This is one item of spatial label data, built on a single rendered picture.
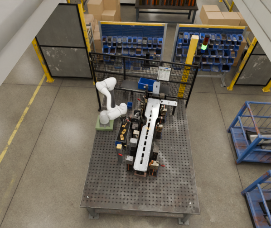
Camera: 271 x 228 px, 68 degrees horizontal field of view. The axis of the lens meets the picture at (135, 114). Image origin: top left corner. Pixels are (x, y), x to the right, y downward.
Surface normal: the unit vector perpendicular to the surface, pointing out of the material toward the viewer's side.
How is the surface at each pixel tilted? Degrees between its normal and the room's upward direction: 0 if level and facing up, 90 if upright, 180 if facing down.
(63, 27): 90
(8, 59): 90
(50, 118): 0
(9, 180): 0
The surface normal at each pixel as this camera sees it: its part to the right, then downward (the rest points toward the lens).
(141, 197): 0.01, -0.63
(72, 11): -0.07, 0.77
